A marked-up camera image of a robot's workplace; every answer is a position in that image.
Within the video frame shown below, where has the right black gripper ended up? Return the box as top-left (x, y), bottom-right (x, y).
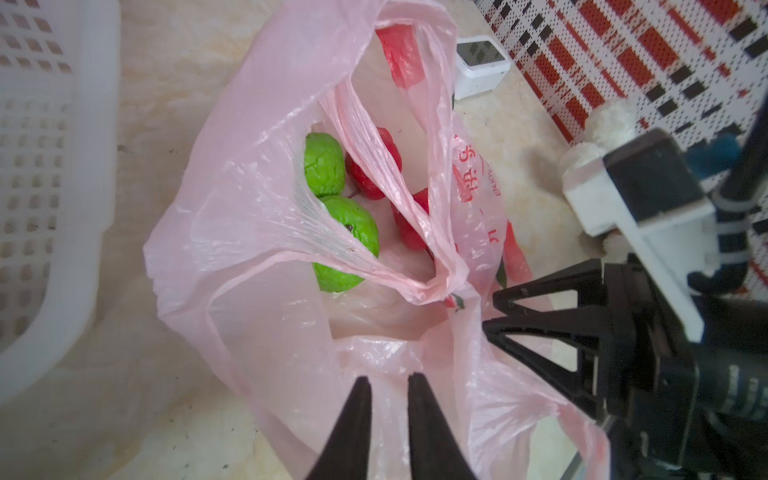
top-left (482, 259), bottom-right (767, 479)

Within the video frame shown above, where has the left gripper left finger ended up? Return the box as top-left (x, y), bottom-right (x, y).
top-left (306, 376), bottom-right (372, 480)

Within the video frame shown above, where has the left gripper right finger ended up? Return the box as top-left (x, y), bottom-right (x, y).
top-left (407, 373), bottom-right (476, 480)

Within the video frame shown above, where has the pink plastic bag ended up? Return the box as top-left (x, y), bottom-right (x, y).
top-left (144, 1), bottom-right (610, 479)

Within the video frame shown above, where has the green apple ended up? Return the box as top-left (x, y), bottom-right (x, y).
top-left (311, 195), bottom-right (382, 294)
top-left (304, 132), bottom-right (346, 198)

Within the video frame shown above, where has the white plastic basket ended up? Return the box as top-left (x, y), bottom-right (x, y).
top-left (1, 1), bottom-right (121, 401)

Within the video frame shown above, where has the white plush teddy bear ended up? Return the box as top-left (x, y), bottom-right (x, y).
top-left (556, 99), bottom-right (639, 263)

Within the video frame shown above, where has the white digital clock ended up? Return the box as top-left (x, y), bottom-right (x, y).
top-left (454, 35), bottom-right (512, 100)

